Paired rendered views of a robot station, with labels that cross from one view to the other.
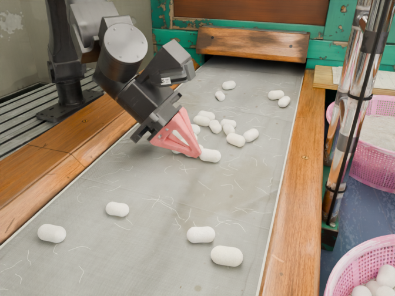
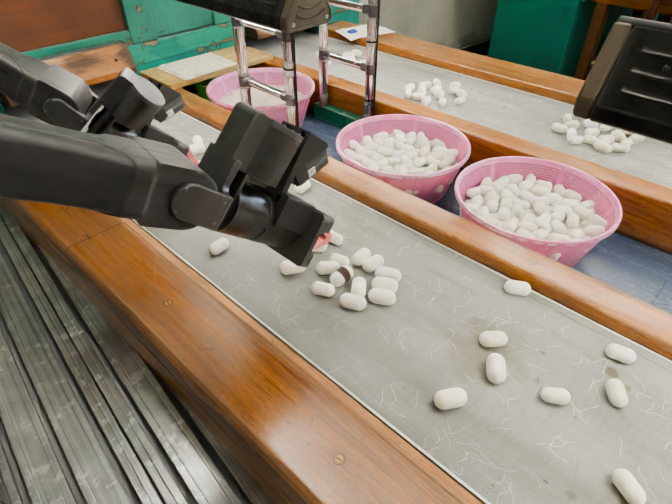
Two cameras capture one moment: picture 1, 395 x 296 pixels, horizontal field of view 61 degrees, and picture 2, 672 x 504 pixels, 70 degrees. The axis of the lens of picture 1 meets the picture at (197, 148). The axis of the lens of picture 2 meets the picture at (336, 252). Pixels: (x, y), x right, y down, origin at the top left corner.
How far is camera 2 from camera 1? 65 cm
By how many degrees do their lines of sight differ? 53
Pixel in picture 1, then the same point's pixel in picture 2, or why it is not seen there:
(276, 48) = (103, 67)
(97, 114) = not seen: hidden behind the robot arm
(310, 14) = (108, 22)
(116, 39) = (143, 90)
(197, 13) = not seen: outside the picture
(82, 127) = (76, 211)
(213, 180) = not seen: hidden behind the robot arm
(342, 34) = (148, 33)
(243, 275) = (315, 188)
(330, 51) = (144, 54)
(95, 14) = (64, 81)
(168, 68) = (171, 100)
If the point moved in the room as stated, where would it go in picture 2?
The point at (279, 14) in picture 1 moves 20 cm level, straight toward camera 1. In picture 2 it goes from (77, 30) to (127, 46)
